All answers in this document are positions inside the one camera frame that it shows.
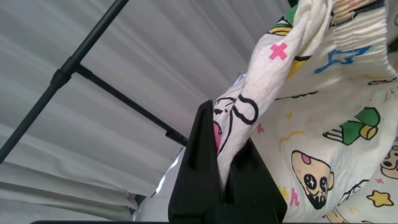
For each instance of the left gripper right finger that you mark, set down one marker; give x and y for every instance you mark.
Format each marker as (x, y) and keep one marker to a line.
(252, 193)

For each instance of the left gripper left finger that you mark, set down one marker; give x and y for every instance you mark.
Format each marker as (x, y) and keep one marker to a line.
(196, 180)

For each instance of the cream printed garment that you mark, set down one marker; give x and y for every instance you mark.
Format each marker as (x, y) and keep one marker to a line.
(311, 93)

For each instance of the black clothes rack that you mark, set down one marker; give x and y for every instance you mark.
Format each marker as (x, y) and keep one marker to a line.
(65, 73)

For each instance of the white curtain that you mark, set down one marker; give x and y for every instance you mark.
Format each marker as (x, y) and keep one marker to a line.
(46, 193)
(155, 46)

